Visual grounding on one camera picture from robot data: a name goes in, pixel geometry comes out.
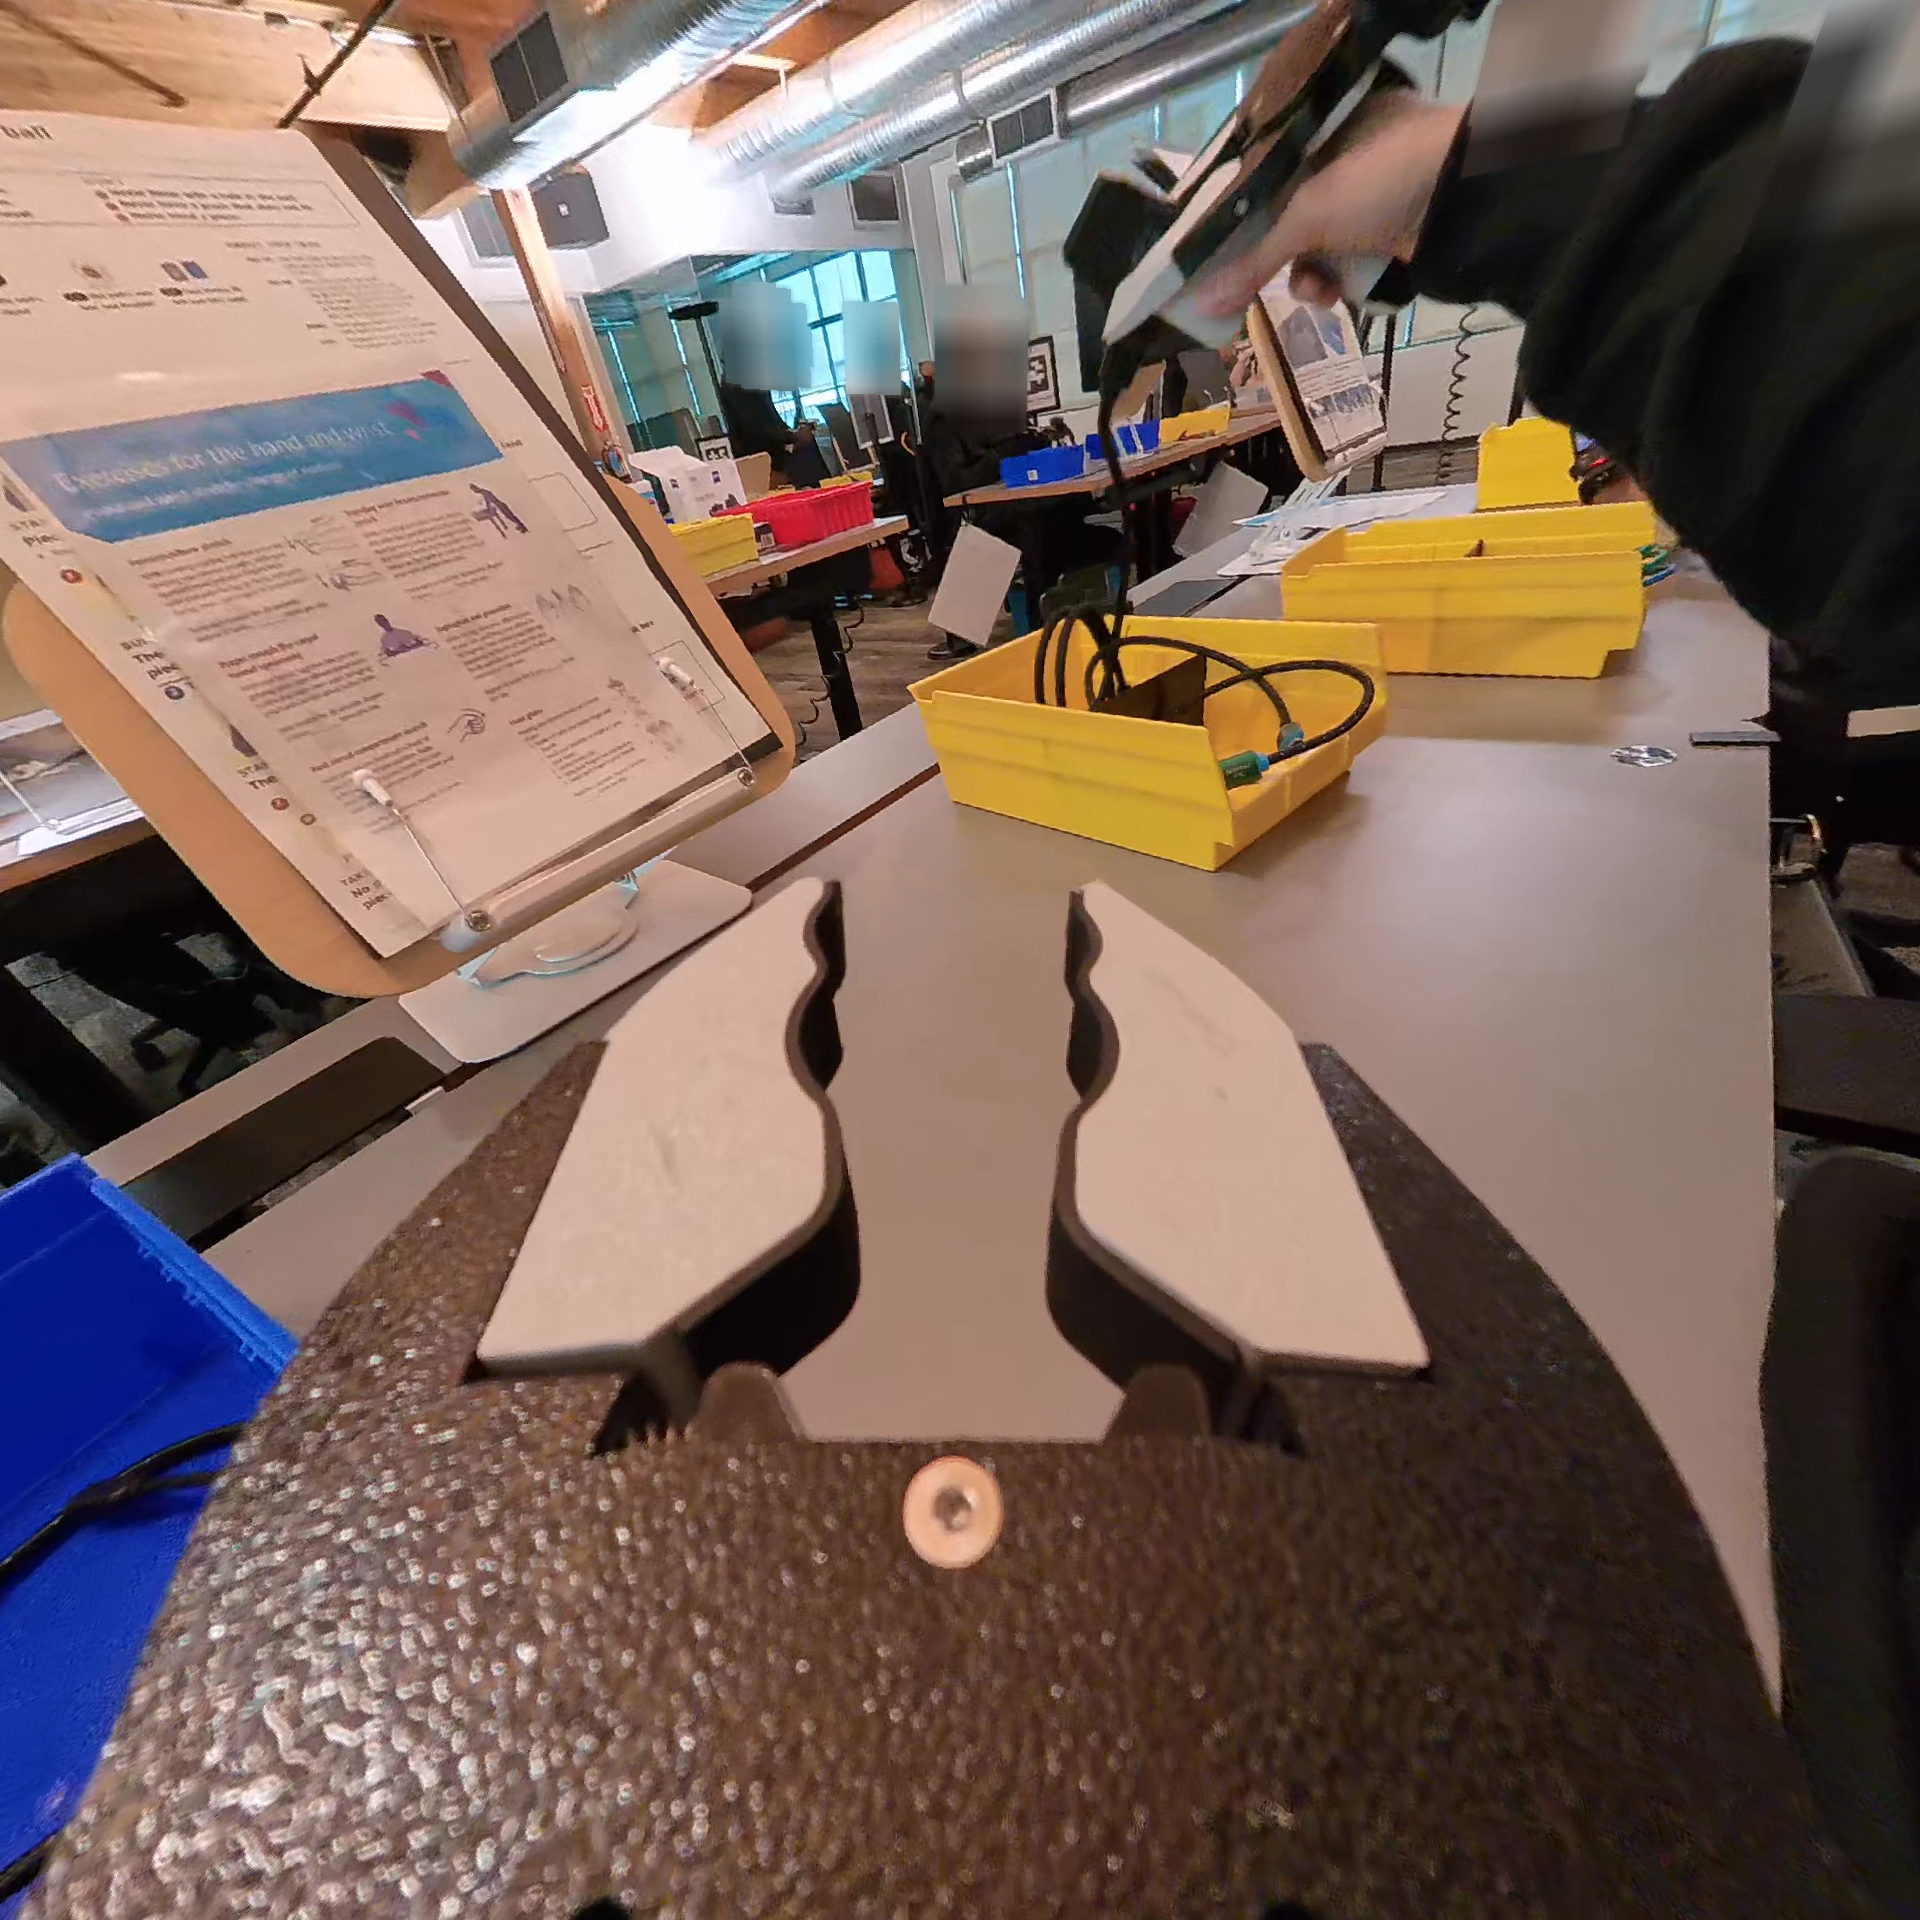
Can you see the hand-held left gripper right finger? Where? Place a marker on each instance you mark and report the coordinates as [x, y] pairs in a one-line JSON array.
[[1215, 1172]]

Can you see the silver air duct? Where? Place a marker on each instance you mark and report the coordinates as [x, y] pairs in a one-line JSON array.
[[643, 75]]

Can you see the instruction sheet on wooden stand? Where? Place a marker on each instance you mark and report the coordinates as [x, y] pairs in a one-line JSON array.
[[301, 525]]

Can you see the person's right forearm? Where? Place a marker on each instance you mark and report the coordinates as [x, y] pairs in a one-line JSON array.
[[1678, 303]]

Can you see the blue plastic bin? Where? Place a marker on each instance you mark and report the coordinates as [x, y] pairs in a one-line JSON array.
[[1057, 463], [105, 1353]]

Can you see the small black strip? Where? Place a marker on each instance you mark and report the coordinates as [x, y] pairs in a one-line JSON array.
[[1731, 737]]

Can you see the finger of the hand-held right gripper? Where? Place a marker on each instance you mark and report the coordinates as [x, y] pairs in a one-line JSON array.
[[1184, 264]]

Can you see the red plastic bin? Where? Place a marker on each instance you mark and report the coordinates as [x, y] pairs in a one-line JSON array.
[[808, 514]]

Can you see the grey desk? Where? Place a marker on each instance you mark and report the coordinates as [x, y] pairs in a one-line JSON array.
[[1499, 900]]

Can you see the white hanging paper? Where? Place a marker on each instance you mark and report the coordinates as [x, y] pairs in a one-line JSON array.
[[974, 585]]

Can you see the black bin divider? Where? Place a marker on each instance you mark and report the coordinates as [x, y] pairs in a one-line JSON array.
[[1148, 693]]

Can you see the wooden document stand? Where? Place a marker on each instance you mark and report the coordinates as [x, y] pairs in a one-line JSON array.
[[1320, 374]]

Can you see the wooden side desk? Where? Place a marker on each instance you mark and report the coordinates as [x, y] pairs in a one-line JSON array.
[[816, 577]]

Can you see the small yellow bin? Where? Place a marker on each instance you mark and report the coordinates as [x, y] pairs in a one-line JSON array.
[[711, 548]]

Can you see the person's right hand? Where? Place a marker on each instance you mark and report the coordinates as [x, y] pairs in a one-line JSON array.
[[1350, 213]]

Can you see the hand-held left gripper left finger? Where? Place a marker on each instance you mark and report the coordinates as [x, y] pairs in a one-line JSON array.
[[673, 1142]]

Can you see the small silver disc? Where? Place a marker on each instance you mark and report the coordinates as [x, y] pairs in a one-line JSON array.
[[1644, 753]]

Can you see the yellow plastic bin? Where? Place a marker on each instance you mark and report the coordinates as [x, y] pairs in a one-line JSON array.
[[1078, 764], [1467, 600], [1527, 463]]

